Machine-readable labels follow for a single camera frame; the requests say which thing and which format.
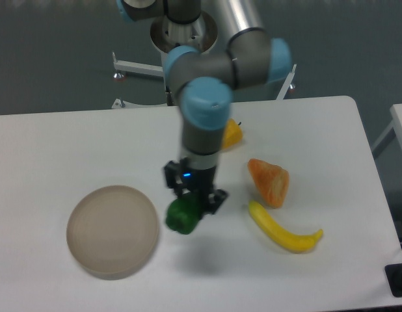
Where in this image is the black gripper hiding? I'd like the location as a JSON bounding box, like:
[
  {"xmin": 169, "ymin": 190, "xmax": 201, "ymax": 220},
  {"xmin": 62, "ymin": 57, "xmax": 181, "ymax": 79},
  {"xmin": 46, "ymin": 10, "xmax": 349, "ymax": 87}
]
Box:
[{"xmin": 163, "ymin": 159, "xmax": 228, "ymax": 215}]

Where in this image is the green bell pepper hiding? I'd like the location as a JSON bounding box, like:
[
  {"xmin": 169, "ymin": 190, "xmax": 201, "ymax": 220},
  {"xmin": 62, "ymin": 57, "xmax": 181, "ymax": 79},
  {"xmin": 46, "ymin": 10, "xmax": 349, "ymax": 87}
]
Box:
[{"xmin": 165, "ymin": 192, "xmax": 204, "ymax": 235}]

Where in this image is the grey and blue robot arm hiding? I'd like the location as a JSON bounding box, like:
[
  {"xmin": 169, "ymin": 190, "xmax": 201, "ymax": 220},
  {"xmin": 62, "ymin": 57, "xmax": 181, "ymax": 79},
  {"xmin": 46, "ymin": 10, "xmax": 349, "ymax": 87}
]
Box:
[{"xmin": 117, "ymin": 1, "xmax": 292, "ymax": 215}]

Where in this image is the yellow bell pepper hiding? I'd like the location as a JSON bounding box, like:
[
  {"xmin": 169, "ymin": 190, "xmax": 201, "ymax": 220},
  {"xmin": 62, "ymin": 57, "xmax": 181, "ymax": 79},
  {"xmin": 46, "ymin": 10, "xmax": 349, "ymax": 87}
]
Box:
[{"xmin": 221, "ymin": 118, "xmax": 243, "ymax": 150}]

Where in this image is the beige round plate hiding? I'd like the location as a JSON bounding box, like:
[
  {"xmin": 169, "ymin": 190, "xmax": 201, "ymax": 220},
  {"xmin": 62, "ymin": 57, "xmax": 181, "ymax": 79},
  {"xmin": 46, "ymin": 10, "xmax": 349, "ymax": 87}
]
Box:
[{"xmin": 66, "ymin": 185, "xmax": 159, "ymax": 280}]

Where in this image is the orange fruit wedge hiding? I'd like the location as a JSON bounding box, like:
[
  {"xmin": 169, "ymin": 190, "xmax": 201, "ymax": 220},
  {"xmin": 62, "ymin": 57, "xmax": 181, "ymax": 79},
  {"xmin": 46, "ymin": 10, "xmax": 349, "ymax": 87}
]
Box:
[{"xmin": 247, "ymin": 159, "xmax": 289, "ymax": 208}]

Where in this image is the yellow banana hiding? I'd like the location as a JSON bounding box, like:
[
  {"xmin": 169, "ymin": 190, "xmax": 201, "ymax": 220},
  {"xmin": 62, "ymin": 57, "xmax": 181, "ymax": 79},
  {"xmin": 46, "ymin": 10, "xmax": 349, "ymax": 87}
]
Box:
[{"xmin": 248, "ymin": 201, "xmax": 324, "ymax": 253}]

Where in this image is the white side table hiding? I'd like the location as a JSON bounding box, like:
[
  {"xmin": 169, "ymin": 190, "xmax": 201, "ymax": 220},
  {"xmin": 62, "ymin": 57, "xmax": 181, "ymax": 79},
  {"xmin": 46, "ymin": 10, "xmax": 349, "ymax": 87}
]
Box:
[{"xmin": 371, "ymin": 103, "xmax": 402, "ymax": 159}]

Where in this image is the black device at edge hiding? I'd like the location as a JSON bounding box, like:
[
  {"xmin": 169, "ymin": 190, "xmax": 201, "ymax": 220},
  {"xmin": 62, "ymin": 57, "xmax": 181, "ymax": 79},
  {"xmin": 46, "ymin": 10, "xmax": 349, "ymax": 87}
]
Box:
[{"xmin": 384, "ymin": 263, "xmax": 402, "ymax": 298}]

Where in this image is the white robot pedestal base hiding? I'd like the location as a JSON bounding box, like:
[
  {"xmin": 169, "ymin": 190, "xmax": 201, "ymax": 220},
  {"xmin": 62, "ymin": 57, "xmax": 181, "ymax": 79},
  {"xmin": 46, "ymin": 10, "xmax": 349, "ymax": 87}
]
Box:
[{"xmin": 112, "ymin": 11, "xmax": 296, "ymax": 106}]

